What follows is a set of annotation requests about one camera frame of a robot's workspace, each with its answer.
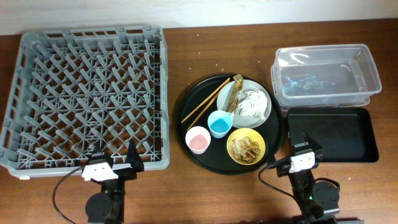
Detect white napkin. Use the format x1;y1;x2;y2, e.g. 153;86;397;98
238;90;268;120

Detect food scraps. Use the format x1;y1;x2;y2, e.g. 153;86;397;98
231;136;261;163

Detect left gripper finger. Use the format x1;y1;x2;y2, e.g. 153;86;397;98
125;138;144;172
88;147;106;162

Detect black rectangular tray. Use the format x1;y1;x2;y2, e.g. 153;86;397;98
287;108;379;162

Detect gold foil wrapper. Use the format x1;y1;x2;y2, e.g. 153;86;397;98
226;74;244;114

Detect blue plastic cup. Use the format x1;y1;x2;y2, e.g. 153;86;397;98
208;110;233;139

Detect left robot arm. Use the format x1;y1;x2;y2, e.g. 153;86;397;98
81;139;144;223

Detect yellow bowl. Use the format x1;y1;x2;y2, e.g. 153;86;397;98
226;128;267;166

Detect clear plastic waste bin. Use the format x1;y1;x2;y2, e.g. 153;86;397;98
271;44;382;109

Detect wooden chopstick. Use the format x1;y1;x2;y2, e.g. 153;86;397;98
181;78;231;123
187;93;219;131

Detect grey plastic dishwasher rack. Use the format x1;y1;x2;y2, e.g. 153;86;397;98
1;25;170;180

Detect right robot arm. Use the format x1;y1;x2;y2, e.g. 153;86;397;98
265;131;340;223

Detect pink plastic cup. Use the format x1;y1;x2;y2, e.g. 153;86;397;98
185;126;211;154

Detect white round plate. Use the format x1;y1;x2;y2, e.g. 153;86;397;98
232;79;272;128

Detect round black tray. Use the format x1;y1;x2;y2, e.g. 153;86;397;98
174;73;285;175

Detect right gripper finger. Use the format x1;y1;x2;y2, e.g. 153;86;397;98
303;131;323;152
266;141;275;167

